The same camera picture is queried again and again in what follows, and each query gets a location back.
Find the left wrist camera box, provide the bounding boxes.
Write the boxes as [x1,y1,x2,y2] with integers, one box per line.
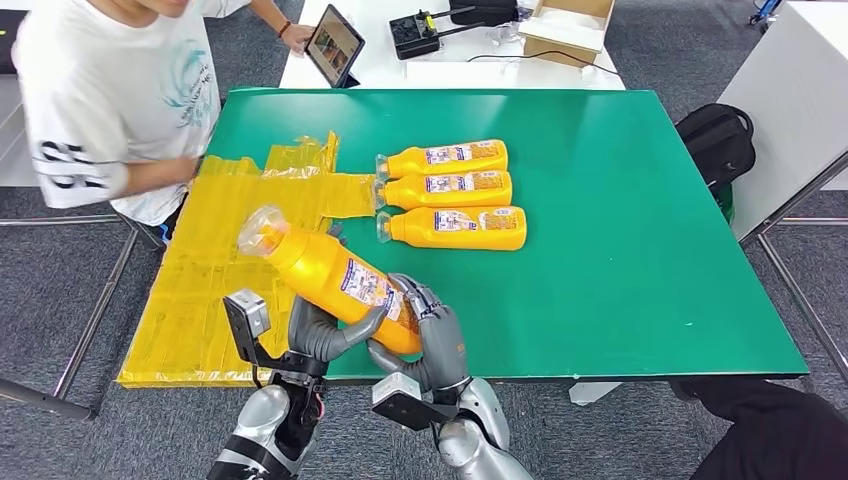
[221,288,293,372]

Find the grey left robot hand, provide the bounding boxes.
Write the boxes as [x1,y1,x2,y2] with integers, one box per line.
[286,223,389,364]

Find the white bench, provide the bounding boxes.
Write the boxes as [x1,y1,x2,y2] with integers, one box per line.
[0,74,41,188]

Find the white table foot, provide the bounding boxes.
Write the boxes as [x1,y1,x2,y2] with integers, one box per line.
[569,382,624,407]

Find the black remote with antennas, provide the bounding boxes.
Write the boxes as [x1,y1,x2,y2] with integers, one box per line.
[388,6,488,62]

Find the person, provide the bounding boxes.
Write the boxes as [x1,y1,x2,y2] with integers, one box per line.
[669,377,848,480]
[11,0,318,228]

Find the black cable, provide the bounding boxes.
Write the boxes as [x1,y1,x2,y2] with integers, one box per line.
[466,50,621,79]

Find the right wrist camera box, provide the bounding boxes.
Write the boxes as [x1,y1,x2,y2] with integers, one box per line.
[370,372,458,432]

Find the black backpack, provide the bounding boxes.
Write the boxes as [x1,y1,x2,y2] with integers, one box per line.
[675,103,758,200]

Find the yellow detergent bottle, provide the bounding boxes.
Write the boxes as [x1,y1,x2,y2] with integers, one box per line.
[375,205,529,253]
[372,170,515,212]
[374,139,510,181]
[237,205,425,356]

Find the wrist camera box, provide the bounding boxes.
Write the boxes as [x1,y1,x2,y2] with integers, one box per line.
[370,372,458,432]
[221,288,293,372]

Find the blue metal stand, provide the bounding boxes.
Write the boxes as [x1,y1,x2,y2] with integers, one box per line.
[748,0,784,31]

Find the green table board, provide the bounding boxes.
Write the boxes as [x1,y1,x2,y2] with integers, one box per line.
[201,87,811,384]

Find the white table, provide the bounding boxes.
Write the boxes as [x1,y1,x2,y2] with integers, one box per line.
[279,0,627,92]

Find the black bag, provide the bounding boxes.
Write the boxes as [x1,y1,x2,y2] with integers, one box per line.
[449,0,521,28]

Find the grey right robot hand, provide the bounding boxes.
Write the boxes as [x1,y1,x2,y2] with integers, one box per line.
[366,272,472,392]

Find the open cardboard box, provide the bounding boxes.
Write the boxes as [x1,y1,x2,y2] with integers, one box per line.
[516,0,617,70]

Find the black tablet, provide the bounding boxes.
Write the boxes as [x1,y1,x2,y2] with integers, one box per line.
[304,3,367,90]

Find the clear plastic wrap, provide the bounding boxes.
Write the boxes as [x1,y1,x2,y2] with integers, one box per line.
[486,23,531,48]

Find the yellow taped cardboard mat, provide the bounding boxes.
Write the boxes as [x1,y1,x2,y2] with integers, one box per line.
[117,131,379,390]

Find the metal table frame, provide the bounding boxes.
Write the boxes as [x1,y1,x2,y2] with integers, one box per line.
[0,213,167,423]
[738,148,848,386]

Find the person's left hand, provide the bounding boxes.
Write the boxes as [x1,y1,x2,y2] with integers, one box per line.
[281,23,317,58]

